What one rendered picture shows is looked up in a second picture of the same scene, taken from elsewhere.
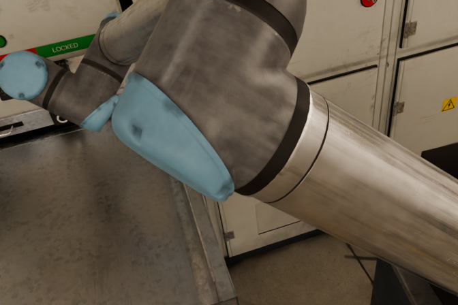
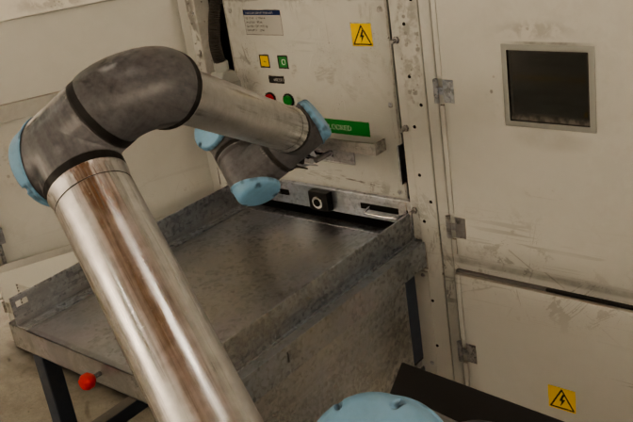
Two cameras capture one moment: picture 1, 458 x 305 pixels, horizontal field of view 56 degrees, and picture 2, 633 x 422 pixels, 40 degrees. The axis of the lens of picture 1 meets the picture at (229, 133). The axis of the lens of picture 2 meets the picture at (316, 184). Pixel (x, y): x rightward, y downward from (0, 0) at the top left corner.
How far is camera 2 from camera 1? 1.11 m
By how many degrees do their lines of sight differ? 49
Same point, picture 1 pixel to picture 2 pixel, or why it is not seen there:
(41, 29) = (322, 101)
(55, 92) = (222, 153)
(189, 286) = not seen: hidden behind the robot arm
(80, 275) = not seen: hidden behind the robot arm
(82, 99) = (236, 167)
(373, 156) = (93, 214)
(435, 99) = not seen: outside the picture
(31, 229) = (191, 278)
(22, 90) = (202, 140)
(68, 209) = (227, 279)
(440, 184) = (128, 263)
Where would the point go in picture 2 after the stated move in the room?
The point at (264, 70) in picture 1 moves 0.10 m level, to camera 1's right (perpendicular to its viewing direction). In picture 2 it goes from (64, 134) to (98, 146)
